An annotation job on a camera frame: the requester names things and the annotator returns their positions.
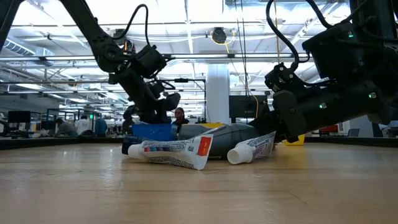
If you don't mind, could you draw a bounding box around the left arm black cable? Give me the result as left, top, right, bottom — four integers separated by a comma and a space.
113, 3, 150, 47

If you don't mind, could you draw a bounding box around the black desk monitor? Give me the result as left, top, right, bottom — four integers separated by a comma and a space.
7, 110, 32, 124

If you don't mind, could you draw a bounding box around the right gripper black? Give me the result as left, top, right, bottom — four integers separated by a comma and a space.
248, 89, 312, 144

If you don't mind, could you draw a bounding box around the person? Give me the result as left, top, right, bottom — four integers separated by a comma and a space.
75, 114, 91, 136
94, 113, 108, 138
54, 117, 78, 138
172, 107, 190, 127

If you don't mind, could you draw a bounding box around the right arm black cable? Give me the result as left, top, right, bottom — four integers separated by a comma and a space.
266, 0, 301, 72

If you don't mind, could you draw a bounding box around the yellow hanging cable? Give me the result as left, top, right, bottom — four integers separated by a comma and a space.
223, 29, 261, 119

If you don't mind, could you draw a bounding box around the white building pillar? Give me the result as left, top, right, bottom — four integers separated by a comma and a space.
206, 63, 231, 124

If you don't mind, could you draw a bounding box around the yellow plastic bin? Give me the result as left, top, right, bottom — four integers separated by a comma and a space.
281, 133, 306, 146
198, 122, 225, 129

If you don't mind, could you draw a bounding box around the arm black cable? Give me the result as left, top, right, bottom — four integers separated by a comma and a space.
266, 0, 301, 72
113, 3, 150, 47

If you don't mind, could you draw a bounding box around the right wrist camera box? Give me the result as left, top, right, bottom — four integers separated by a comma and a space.
264, 62, 301, 93

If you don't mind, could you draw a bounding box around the black metal table frame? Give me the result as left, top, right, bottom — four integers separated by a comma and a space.
0, 136, 398, 151

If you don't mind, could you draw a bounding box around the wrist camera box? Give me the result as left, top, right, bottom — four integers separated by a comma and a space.
264, 62, 301, 93
133, 44, 168, 79

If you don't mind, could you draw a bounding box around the navy travel tube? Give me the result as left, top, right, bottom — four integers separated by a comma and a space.
121, 133, 149, 156

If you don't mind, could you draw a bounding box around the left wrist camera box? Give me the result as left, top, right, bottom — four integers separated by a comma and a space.
133, 44, 168, 79

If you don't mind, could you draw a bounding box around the black ceiling cable reel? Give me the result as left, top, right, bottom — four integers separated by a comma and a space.
211, 27, 228, 44

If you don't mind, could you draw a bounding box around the white toothpaste tube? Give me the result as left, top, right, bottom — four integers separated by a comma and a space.
226, 130, 277, 166
127, 133, 215, 171

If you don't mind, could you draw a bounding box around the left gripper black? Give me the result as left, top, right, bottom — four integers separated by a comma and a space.
117, 70, 182, 125

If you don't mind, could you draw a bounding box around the blue plastic bin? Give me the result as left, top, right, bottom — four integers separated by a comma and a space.
131, 123, 178, 142

